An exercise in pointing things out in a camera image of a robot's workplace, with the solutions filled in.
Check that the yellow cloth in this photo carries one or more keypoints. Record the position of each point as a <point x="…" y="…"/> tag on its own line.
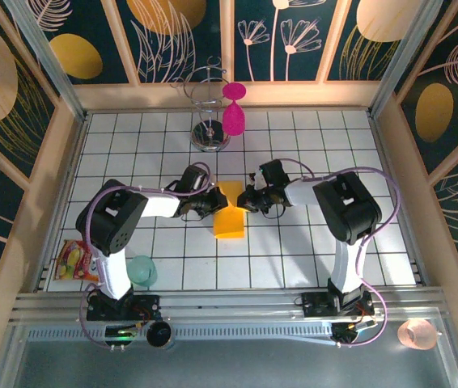
<point x="229" y="226"/>

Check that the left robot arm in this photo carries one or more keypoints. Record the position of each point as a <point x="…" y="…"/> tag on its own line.
<point x="111" y="218"/>

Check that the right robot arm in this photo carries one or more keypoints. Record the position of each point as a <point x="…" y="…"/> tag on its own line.
<point x="346" y="206"/>

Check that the pink wine glass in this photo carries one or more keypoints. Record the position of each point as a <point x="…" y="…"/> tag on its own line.
<point x="233" y="119"/>

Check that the green translucent cup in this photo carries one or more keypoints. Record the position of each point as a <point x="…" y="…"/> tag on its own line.
<point x="143" y="271"/>

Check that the slotted metal vent strip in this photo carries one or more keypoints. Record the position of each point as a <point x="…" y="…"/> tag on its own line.
<point x="233" y="332"/>

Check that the black round knob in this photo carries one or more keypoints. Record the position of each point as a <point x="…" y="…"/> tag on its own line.
<point x="159" y="334"/>

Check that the colourful snack packet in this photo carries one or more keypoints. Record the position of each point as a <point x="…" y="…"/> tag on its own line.
<point x="73" y="260"/>

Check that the black electronics module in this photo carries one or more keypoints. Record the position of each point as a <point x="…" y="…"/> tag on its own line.
<point x="120" y="333"/>
<point x="348" y="332"/>

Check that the pink translucent cup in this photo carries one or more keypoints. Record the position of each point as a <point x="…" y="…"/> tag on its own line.
<point x="415" y="333"/>

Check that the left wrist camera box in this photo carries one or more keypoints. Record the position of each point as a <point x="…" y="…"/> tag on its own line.
<point x="193" y="178"/>

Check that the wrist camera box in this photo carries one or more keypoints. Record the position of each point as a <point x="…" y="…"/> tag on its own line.
<point x="193" y="178"/>
<point x="271" y="171"/>

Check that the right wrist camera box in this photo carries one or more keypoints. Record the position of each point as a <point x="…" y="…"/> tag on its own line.
<point x="271" y="171"/>

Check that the aluminium mounting rail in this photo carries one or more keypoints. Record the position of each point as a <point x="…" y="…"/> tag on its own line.
<point x="229" y="299"/>

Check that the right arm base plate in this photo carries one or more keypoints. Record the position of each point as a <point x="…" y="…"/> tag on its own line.
<point x="314" y="303"/>

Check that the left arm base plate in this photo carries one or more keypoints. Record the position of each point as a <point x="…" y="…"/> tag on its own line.
<point x="148" y="305"/>

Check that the aluminium corner post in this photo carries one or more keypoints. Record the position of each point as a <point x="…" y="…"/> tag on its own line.
<point x="45" y="52"/>
<point x="411" y="52"/>

